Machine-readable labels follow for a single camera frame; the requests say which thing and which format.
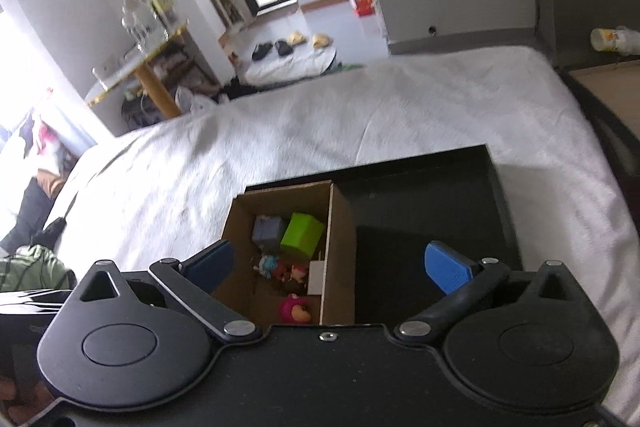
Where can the red figurine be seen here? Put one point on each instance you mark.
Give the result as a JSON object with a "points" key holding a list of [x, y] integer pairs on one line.
{"points": [[296, 273]]}

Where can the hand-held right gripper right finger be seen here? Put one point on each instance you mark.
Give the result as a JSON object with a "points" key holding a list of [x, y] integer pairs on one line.
{"points": [[447, 269]]}

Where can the white floor mat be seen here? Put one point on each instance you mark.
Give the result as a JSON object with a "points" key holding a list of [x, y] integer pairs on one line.
{"points": [[290, 67]]}

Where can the green striped cloth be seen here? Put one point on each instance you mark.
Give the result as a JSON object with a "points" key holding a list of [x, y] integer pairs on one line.
{"points": [[35, 269]]}

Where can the brown cardboard box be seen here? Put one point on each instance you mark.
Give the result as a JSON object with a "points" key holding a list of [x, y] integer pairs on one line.
{"points": [[340, 257]]}

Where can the round marble table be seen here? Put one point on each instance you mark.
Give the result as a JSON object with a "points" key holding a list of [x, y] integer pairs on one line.
{"points": [[130, 67]]}

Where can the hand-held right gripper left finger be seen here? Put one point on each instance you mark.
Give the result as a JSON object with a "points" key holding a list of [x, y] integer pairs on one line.
{"points": [[212, 264]]}

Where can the black slipper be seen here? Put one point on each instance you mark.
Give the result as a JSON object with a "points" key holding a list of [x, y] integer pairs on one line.
{"points": [[261, 52], [284, 48]]}

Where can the white charger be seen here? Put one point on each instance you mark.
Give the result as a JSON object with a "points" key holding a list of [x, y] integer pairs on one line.
{"points": [[316, 277]]}

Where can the grey purple block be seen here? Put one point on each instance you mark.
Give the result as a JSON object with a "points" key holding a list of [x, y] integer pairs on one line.
{"points": [[267, 231]]}

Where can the green label bottle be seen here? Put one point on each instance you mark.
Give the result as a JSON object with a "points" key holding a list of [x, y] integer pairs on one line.
{"points": [[162, 4]]}

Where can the paper cup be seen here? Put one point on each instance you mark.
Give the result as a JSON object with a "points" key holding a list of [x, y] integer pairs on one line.
{"points": [[612, 40]]}

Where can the colourful pillow pile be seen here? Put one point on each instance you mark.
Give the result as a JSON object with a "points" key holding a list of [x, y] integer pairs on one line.
{"points": [[40, 157]]}

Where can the green hexagonal container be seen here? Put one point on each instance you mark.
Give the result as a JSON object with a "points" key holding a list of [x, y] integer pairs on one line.
{"points": [[301, 234]]}

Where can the teal haired figurine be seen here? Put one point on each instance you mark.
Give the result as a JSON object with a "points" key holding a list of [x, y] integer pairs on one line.
{"points": [[267, 266]]}

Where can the pink toy figure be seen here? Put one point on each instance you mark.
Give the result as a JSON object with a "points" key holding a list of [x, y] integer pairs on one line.
{"points": [[295, 309]]}

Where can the yellow slipper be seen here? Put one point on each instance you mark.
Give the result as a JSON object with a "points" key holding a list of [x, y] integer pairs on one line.
{"points": [[322, 41], [297, 38]]}

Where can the clear plastic bottle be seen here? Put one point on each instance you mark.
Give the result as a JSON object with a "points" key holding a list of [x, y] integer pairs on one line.
{"points": [[135, 24]]}

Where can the black tray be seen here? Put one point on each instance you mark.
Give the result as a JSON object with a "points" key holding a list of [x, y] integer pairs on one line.
{"points": [[425, 197]]}

